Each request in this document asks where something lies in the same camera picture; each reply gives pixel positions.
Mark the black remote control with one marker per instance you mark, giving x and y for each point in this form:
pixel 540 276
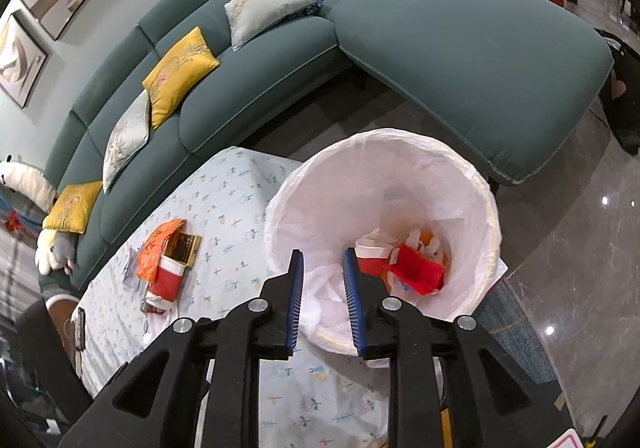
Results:
pixel 80 325

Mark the grey plush toy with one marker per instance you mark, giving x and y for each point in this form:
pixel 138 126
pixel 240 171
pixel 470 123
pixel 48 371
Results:
pixel 62 250

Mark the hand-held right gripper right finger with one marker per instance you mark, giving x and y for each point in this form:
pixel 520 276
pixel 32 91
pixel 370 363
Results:
pixel 350 298

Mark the blue rug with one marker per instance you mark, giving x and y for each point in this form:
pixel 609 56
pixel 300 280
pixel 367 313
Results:
pixel 510 328

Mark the trash bin with white liner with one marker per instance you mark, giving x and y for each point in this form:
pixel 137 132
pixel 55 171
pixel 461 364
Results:
pixel 375 177

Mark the gold cigarette box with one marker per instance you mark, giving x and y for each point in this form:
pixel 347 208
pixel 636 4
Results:
pixel 184 250

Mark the blue curtain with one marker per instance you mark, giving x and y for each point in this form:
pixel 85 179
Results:
pixel 15 203

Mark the blue patterned cushion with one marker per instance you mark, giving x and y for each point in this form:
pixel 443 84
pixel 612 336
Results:
pixel 307 8

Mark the grey embroidered cushion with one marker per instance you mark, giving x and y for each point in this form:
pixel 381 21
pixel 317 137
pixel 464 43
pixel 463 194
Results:
pixel 125 137
pixel 270 0

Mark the yellow embroidered cushion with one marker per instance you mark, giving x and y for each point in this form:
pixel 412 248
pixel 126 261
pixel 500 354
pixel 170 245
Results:
pixel 175 72
pixel 72 205

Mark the white plush toy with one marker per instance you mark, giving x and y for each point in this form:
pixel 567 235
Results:
pixel 25 180

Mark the small orange wrapper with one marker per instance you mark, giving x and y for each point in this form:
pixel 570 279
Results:
pixel 155 248

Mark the framed beige swirl wall picture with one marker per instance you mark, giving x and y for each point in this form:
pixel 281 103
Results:
pixel 20 57

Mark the round wooden stool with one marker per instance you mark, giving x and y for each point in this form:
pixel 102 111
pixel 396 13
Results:
pixel 62 313

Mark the white tissue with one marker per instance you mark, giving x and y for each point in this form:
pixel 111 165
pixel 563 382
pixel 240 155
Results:
pixel 160 328
pixel 440 253

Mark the red curtain knot ornament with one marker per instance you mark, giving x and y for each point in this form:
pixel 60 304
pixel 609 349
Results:
pixel 14 222

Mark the red paper cup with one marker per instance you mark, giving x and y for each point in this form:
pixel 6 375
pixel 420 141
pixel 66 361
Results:
pixel 372 258
pixel 167 280

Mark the black bag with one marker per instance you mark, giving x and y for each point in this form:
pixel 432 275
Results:
pixel 625 117

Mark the light blue floral tablecloth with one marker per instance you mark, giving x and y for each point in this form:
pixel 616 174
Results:
pixel 225 208

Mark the small red and white pack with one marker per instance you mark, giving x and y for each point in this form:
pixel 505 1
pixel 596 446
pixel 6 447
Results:
pixel 152 306

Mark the teal sectional sofa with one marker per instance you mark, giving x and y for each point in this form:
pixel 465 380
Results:
pixel 450 52

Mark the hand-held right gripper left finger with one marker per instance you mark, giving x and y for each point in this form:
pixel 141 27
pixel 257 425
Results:
pixel 295 298

